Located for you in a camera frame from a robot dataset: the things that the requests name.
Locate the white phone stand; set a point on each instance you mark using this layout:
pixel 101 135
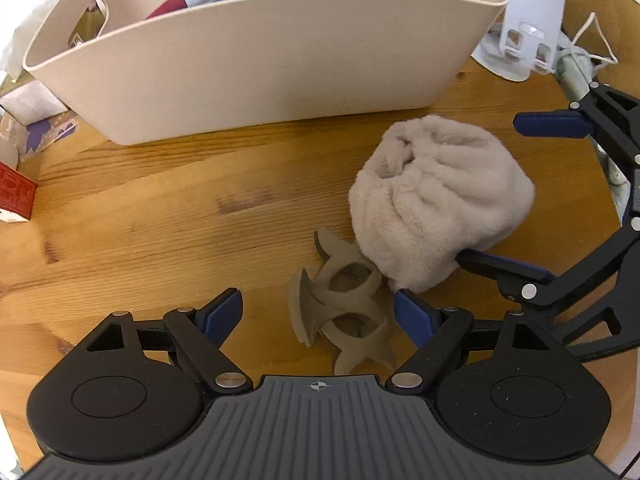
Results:
pixel 535 5

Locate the brown plush toy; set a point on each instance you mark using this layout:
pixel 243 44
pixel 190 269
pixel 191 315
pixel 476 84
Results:
pixel 615 20

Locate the beige plastic storage bin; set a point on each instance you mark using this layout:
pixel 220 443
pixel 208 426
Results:
pixel 250 70

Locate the pink fluffy hat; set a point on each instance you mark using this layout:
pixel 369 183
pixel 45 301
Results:
pixel 440 200

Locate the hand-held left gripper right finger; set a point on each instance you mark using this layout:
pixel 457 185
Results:
pixel 412 312

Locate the white plastic bag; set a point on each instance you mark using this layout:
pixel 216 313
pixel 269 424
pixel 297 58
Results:
pixel 575 70

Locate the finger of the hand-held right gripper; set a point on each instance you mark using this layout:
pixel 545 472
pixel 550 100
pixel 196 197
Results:
pixel 505 265
pixel 550 125

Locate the beige hair claw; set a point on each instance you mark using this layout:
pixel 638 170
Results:
pixel 306 312

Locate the red milk carton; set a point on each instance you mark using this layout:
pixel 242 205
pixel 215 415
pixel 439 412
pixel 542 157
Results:
pixel 15 190

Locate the gold white tissue box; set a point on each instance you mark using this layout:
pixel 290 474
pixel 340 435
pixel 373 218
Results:
pixel 30 102

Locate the wooden desk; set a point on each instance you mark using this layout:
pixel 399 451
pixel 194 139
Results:
pixel 150 220

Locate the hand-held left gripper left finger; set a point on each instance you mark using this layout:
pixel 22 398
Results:
pixel 222 310

